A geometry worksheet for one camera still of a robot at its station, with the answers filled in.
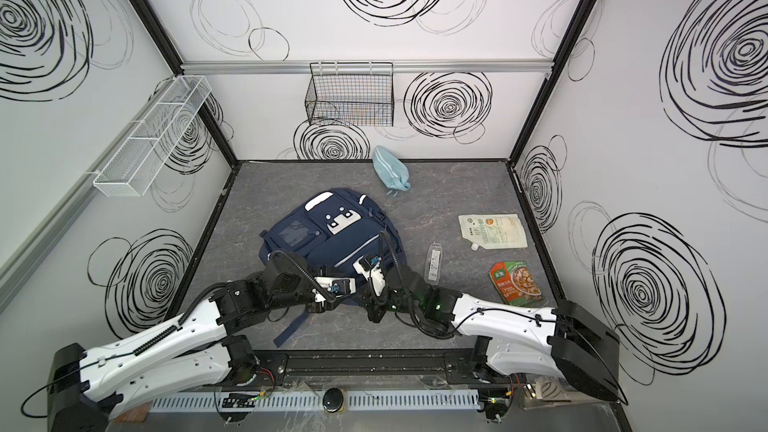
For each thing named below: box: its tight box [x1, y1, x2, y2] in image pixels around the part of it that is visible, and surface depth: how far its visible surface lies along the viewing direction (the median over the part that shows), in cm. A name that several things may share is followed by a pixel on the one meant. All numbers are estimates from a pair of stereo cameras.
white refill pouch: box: [458, 214, 528, 249], surface depth 101 cm
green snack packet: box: [488, 261, 545, 307], surface depth 90 cm
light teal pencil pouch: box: [372, 145, 412, 191], surface depth 116 cm
